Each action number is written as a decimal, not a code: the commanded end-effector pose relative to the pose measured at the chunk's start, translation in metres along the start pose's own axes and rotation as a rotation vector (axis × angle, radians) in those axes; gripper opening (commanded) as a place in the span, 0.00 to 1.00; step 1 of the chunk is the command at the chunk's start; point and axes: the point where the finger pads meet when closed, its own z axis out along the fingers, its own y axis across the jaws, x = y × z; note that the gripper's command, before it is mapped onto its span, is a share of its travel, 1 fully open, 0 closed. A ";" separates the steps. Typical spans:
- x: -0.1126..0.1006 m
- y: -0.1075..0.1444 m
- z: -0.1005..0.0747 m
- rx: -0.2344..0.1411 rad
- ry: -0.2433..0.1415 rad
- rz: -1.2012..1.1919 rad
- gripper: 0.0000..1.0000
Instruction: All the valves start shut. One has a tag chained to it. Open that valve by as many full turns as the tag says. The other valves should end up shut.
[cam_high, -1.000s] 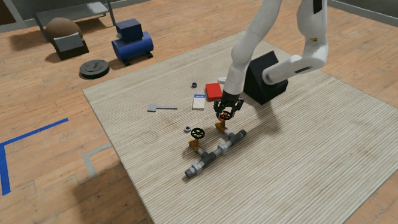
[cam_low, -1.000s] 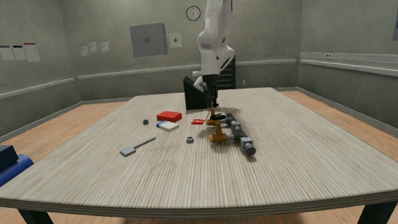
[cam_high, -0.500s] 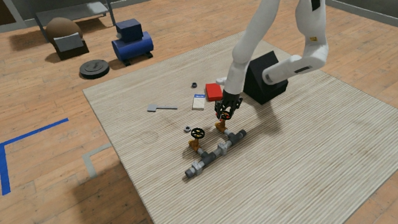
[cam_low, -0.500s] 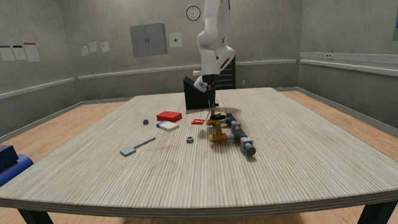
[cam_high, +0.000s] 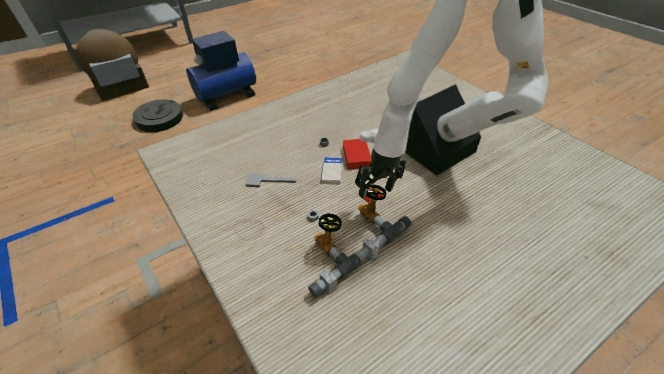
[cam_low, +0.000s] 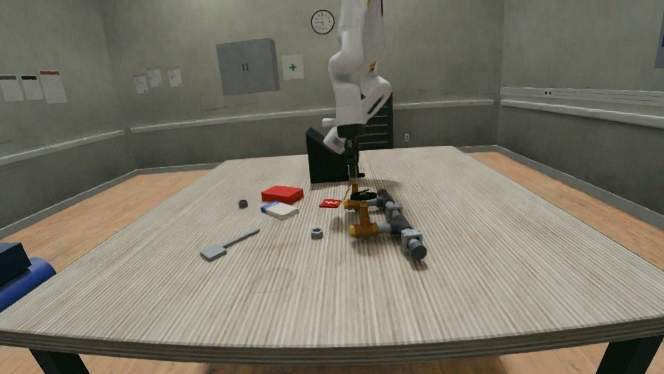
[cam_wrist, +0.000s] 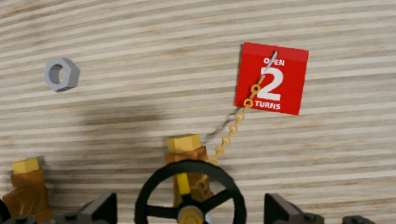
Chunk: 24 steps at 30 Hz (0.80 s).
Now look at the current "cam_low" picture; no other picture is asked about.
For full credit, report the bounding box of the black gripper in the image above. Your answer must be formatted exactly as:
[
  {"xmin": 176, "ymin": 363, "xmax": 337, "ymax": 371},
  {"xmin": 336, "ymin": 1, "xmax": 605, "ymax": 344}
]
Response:
[{"xmin": 337, "ymin": 124, "xmax": 365, "ymax": 180}]

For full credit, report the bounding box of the red rectangular box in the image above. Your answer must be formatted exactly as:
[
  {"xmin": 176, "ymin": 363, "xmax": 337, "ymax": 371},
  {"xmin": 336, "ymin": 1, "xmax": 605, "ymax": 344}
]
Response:
[{"xmin": 261, "ymin": 185, "xmax": 304, "ymax": 205}]

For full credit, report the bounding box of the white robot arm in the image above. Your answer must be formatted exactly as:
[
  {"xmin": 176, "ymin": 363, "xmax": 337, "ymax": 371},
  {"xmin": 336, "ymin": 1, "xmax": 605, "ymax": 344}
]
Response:
[{"xmin": 322, "ymin": 0, "xmax": 392, "ymax": 155}]

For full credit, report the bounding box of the grey hex nut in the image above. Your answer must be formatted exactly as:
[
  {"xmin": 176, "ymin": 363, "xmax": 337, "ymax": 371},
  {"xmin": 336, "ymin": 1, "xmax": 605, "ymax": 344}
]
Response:
[{"xmin": 310, "ymin": 227, "xmax": 324, "ymax": 239}]

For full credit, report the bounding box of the red square tag with gold chain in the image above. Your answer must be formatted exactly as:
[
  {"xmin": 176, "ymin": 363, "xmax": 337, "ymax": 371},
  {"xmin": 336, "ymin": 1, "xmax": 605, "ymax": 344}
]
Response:
[{"xmin": 319, "ymin": 180, "xmax": 359, "ymax": 208}]

